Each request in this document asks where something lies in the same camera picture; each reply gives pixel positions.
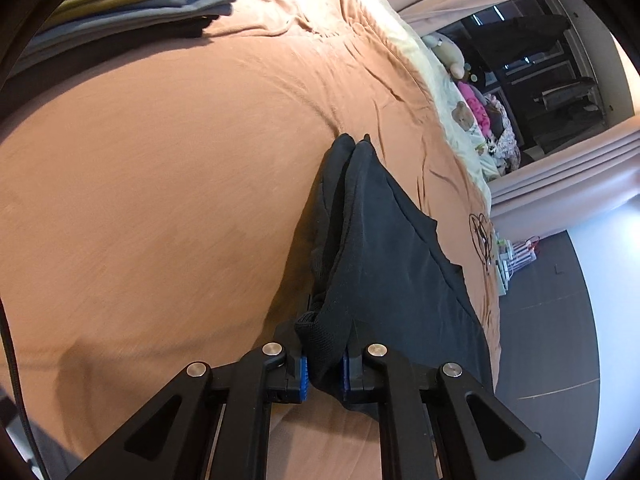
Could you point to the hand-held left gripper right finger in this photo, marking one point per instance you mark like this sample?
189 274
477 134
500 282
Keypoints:
346 375

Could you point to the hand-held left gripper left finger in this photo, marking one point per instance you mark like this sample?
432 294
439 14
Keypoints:
301 380

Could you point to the black t-shirt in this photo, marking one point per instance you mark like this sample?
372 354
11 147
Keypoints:
400 260

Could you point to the white nightstand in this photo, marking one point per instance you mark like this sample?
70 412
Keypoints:
502 270

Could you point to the red and white bag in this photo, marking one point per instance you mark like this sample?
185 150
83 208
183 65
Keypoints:
525 252

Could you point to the orange blanket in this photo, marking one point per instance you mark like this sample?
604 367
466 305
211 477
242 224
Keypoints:
150 185

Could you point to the small brown teddy bear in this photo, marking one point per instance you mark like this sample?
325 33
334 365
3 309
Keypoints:
462 115

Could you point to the pink cloth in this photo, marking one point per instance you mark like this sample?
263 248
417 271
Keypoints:
472 102

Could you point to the cream duvet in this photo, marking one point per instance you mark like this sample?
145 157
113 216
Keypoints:
430 65

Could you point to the beige teddy bear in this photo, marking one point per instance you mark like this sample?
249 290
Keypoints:
450 55

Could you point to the folded blue-grey cloth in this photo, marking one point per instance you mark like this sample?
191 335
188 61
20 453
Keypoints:
190 2

